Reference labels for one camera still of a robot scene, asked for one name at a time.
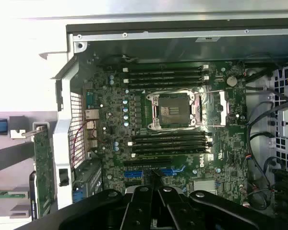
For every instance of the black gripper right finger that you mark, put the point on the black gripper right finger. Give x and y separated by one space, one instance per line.
172 203

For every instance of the black RAM slot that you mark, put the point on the black RAM slot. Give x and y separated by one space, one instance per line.
168 145
168 140
163 79
163 68
168 135
163 73
163 85

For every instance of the CPU socket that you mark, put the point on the CPU socket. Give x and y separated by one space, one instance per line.
170 110

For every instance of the silver finned heat sink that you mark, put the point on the silver finned heat sink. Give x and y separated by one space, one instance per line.
205 187

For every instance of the dark grey PC case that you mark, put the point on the dark grey PC case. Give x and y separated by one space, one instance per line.
158 48

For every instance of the green RAM stick with label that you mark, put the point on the green RAM stick with label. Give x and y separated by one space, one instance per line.
170 151

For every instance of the bare green RAM stick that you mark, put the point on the bare green RAM stick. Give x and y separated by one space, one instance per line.
4 194

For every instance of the round coin battery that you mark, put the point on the round coin battery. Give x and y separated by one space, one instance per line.
232 81

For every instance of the green motherboard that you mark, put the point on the green motherboard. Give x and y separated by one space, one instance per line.
230 148

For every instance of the long black expansion slot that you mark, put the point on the long black expansion slot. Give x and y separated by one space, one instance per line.
146 163

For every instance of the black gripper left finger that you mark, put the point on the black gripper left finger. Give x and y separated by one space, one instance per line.
139 203

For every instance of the blue expansion slot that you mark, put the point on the blue expansion slot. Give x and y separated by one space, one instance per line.
134 174

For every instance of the silver rear port housing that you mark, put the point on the silver rear port housing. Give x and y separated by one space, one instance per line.
91 115

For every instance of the grey parts rack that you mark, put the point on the grey parts rack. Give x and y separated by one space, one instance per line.
16 124

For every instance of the silver CPU socket cover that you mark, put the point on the silver CPU socket cover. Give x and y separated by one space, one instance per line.
223 107

